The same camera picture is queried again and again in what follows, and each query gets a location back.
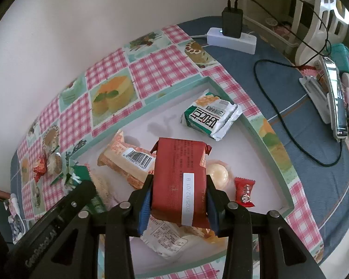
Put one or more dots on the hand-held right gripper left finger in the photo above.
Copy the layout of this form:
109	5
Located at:
145	207

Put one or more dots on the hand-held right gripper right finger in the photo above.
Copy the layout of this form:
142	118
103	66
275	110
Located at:
212	213

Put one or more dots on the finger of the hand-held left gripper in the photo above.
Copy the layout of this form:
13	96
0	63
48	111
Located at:
84	193

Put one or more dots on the dark green snack packet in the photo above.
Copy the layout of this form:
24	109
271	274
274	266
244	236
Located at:
81	174

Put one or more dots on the white snack packet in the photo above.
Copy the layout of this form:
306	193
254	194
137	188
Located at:
163	237

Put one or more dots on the small red candy packet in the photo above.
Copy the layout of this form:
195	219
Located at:
244	193

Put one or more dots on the round pastry clear packet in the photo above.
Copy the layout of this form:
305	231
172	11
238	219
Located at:
218	174

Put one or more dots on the dark red snack packet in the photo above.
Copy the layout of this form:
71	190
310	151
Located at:
177	174

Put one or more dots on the orange white barcode packet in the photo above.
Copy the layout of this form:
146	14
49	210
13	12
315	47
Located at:
119	157

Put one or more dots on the green white cracker packet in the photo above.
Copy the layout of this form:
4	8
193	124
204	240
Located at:
211	114

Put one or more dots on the clear wrapped pastry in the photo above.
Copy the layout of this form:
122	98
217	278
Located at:
55	162

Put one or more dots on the small red white packet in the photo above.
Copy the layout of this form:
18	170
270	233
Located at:
39	168

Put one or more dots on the blue bed sheet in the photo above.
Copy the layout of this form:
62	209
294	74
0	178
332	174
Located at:
308	174

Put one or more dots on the white phone stand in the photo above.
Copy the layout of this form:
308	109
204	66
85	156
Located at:
315	93

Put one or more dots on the silver phone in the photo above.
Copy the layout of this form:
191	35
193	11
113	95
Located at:
336	98

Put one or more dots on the white power strip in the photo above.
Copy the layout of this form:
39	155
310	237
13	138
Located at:
244	43

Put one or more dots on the black charger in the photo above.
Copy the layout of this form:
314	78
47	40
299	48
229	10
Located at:
232	21

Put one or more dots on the clear plastic bin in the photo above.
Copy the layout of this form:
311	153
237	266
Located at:
279	30

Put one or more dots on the teal plastic item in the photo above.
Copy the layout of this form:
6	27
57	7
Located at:
341	55

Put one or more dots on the white plastic chair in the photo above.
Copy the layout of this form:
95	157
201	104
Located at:
320	14

